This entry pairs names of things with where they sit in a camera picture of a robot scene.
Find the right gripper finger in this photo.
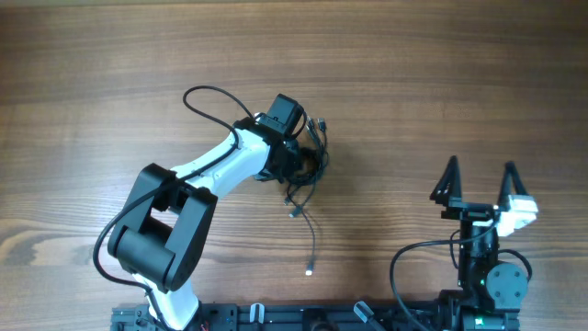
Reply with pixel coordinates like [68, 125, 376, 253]
[430, 155, 462, 205]
[497, 161, 528, 206]

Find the long black USB cable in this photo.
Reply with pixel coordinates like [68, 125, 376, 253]
[287, 117, 330, 277]

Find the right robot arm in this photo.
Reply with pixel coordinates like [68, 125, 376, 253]
[430, 155, 538, 331]

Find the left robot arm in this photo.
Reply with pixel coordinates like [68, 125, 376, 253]
[103, 94, 307, 330]

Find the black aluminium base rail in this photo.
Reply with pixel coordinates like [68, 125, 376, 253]
[109, 301, 521, 331]

